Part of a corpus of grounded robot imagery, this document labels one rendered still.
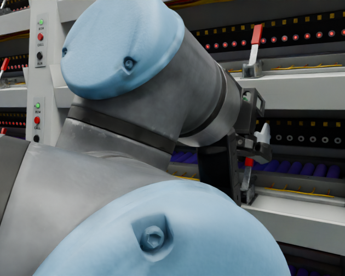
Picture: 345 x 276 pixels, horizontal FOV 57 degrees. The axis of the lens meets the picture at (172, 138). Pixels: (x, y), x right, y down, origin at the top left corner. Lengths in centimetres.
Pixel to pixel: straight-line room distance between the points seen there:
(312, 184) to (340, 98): 14
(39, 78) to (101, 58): 59
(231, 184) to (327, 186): 19
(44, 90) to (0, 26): 26
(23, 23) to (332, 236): 80
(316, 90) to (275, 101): 6
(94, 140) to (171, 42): 8
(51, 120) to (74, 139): 53
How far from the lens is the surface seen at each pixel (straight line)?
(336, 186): 54
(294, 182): 55
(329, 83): 47
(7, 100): 92
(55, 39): 79
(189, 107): 26
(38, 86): 81
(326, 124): 63
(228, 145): 38
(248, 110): 41
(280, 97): 49
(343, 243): 49
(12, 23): 95
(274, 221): 49
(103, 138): 22
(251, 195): 52
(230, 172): 39
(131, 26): 22
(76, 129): 23
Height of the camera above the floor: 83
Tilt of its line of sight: 1 degrees down
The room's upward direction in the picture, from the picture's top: 3 degrees clockwise
